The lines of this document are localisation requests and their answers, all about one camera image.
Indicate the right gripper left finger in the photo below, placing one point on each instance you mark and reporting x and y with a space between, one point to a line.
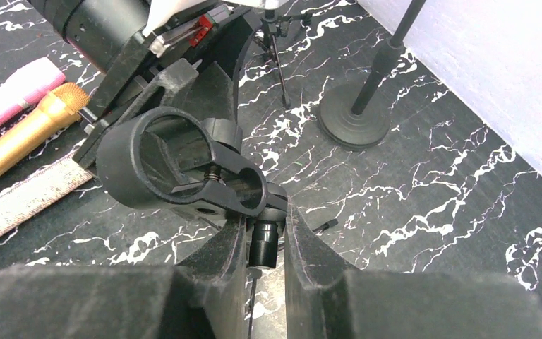
112 295

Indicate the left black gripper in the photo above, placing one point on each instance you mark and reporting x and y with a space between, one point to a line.
203 77

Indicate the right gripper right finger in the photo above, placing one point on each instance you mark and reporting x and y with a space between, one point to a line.
406 295

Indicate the tripod shock mount stand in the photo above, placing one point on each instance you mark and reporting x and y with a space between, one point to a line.
273 27

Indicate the tripod stand with clip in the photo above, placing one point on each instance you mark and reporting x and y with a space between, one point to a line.
166 158

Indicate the gold microphone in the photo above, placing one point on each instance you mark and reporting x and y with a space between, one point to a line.
58 109

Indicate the pink microphone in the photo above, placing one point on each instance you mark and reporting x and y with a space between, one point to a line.
27 86

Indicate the glitter rhinestone microphone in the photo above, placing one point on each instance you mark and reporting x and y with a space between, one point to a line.
41 189

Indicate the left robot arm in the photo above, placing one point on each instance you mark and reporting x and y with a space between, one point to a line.
86 24

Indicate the round base clip stand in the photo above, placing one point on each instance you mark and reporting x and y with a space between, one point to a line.
346 114

